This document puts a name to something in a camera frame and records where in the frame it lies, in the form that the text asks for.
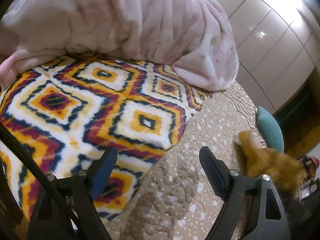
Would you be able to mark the beige dotted quilt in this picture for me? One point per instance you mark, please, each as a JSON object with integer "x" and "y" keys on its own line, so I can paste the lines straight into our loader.
{"x": 175, "y": 199}

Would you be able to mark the colourful diamond pattern blanket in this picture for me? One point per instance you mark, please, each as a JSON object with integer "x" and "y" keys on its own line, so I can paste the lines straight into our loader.
{"x": 67, "y": 111}

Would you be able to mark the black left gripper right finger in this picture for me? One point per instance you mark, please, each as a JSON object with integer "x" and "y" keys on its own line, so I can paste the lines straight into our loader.
{"x": 267, "y": 218}

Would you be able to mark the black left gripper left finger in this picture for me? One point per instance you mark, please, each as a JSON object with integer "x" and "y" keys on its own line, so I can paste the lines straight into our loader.
{"x": 50, "y": 221}

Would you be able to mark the yellow striped knit sweater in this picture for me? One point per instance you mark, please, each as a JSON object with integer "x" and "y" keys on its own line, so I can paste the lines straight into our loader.
{"x": 286, "y": 172}

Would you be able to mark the teal pillow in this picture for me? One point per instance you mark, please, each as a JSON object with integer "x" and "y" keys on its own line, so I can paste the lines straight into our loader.
{"x": 270, "y": 129}

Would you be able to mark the pink fluffy blanket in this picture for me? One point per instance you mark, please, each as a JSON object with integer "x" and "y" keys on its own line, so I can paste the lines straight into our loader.
{"x": 193, "y": 36}

